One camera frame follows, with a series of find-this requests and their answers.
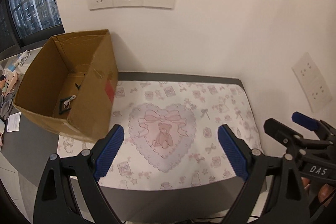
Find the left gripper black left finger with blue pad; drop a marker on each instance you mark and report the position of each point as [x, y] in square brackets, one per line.
[55, 201]

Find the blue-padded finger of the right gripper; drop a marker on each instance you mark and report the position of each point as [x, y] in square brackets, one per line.
[307, 120]

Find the dark green frame stand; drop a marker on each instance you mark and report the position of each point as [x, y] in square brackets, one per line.
[64, 105]

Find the white side wall socket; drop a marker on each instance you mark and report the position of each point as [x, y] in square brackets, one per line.
[312, 83]

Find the cartoon figure doll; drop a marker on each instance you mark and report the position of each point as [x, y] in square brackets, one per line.
[3, 84]

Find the window with dark frame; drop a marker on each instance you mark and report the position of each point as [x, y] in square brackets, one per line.
[25, 22]

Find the white paper sheet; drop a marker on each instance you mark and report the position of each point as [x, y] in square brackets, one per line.
[13, 122]

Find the pink patterned table mat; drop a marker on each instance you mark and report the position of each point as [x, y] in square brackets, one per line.
[170, 132]

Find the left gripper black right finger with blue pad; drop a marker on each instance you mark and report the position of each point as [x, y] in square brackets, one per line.
[287, 201]

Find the brown cardboard box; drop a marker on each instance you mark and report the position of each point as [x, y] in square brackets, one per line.
[86, 58]

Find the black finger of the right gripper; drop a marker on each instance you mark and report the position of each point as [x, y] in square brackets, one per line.
[288, 134]

